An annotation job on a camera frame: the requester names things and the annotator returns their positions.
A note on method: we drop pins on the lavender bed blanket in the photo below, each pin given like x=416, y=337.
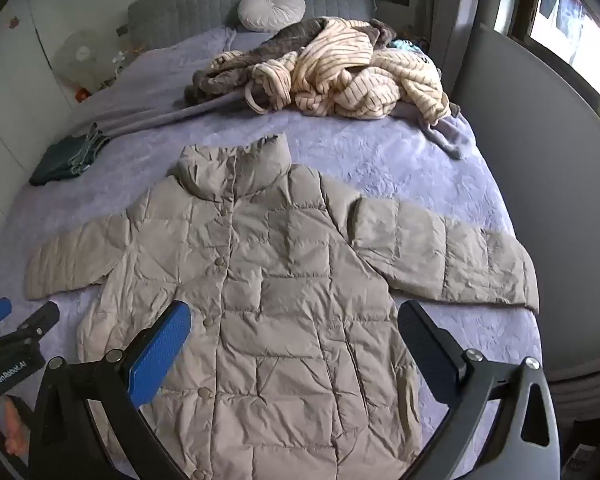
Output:
x=405, y=160

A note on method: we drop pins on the window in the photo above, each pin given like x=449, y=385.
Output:
x=575, y=30

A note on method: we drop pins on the folded dark green garment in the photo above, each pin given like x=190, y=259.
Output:
x=65, y=157

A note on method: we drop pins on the red packet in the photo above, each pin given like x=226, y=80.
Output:
x=81, y=92

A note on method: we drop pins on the beige puffer jacket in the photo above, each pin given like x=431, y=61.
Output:
x=280, y=285

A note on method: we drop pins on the grey garment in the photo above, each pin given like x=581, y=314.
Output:
x=447, y=135

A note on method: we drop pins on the white standing fan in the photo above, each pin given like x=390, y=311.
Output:
x=80, y=57

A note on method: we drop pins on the cream striped robe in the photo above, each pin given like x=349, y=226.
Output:
x=340, y=70

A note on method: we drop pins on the person's left hand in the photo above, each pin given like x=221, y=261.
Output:
x=16, y=422

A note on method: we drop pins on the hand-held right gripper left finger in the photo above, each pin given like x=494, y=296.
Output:
x=165, y=355

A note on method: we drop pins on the round white cushion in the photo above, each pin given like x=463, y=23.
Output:
x=271, y=8

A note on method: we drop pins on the grey quilted headboard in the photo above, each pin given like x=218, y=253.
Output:
x=195, y=5

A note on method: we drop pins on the red paper cutout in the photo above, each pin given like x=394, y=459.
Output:
x=13, y=23

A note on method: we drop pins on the grey lavender duvet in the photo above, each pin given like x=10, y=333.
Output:
x=150, y=80

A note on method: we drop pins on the white plug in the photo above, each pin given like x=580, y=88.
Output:
x=117, y=55

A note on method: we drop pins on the white wardrobe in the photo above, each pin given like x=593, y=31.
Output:
x=10, y=90

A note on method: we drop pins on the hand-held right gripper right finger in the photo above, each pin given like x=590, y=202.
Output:
x=425, y=347

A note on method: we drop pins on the brown fuzzy garment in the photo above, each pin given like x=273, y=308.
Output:
x=280, y=42

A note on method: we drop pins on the teal cloth item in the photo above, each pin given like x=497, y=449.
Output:
x=405, y=45

